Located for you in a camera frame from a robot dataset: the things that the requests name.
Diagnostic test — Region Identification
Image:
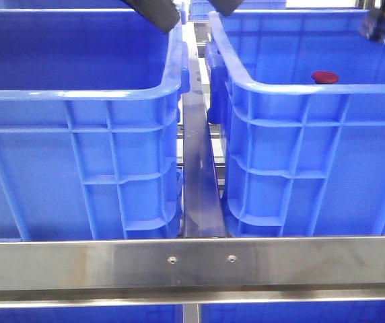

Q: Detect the yellow push button raised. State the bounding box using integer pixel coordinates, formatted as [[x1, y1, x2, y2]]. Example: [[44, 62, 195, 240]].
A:
[[359, 8, 385, 44]]

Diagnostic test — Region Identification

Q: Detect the blue bin behind source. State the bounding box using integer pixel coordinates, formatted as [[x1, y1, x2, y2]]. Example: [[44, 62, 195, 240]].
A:
[[188, 0, 286, 21]]

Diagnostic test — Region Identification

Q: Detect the blue bin below right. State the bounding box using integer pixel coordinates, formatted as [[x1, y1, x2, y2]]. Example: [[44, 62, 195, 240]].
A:
[[201, 300, 385, 323]]

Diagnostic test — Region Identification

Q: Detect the stainless steel front rail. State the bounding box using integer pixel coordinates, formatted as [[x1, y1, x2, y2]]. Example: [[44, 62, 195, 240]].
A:
[[0, 236, 385, 308]]

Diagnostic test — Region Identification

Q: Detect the blue plastic target bin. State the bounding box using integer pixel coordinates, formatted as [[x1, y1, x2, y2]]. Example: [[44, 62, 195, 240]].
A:
[[206, 9, 385, 237]]

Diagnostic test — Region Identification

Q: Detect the blue plastic source bin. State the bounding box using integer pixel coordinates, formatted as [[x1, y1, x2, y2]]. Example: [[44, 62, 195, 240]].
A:
[[0, 9, 189, 242]]

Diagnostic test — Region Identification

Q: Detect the red mushroom push button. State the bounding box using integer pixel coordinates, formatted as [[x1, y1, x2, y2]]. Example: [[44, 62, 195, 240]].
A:
[[311, 71, 339, 84]]

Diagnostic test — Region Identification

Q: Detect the blue bin below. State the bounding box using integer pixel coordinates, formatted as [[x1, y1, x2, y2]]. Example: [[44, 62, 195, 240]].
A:
[[201, 300, 385, 323], [0, 305, 182, 322]]

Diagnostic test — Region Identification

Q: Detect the blue bin below left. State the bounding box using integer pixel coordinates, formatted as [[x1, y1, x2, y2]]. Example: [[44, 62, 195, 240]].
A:
[[0, 305, 182, 322]]

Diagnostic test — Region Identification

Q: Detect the blue bin at left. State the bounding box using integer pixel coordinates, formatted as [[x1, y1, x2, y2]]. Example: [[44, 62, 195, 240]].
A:
[[0, 0, 129, 9]]

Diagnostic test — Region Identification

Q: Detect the steel divider rail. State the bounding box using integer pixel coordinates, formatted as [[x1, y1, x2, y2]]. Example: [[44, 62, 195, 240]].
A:
[[182, 22, 226, 238]]

